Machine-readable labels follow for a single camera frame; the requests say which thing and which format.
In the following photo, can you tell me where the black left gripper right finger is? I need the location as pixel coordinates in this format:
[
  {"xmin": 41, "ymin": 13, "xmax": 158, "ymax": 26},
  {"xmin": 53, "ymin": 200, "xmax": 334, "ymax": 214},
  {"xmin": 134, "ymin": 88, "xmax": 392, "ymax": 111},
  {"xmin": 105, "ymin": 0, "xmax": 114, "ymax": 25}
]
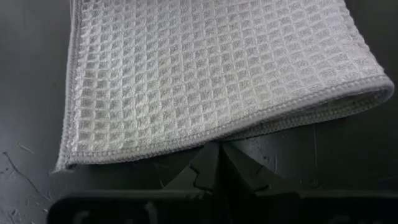
[{"xmin": 221, "ymin": 141, "xmax": 301, "ymax": 200}]

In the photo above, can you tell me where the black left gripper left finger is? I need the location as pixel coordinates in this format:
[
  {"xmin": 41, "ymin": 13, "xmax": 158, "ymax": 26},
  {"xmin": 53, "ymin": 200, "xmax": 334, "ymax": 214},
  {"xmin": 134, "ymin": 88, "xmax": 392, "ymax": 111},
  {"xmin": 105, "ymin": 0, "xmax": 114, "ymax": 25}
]
[{"xmin": 161, "ymin": 141, "xmax": 221, "ymax": 200}]

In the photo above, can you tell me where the grey waffle-weave towel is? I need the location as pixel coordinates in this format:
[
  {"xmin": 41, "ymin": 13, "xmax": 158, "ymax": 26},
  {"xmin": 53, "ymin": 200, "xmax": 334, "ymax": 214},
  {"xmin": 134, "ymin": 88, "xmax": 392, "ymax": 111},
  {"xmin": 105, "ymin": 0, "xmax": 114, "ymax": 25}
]
[{"xmin": 55, "ymin": 0, "xmax": 396, "ymax": 171}]

